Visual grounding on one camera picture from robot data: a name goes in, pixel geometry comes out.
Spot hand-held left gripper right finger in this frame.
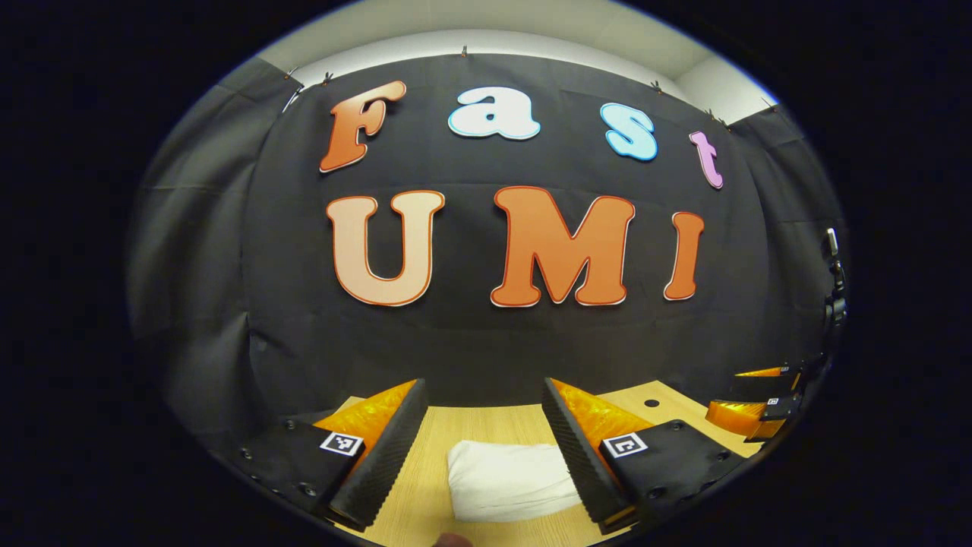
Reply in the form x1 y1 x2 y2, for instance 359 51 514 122
541 378 761 535

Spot white jeans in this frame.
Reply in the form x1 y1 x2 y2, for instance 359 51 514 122
447 441 584 523

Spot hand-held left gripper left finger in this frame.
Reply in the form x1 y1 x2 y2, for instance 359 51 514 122
232 378 429 533

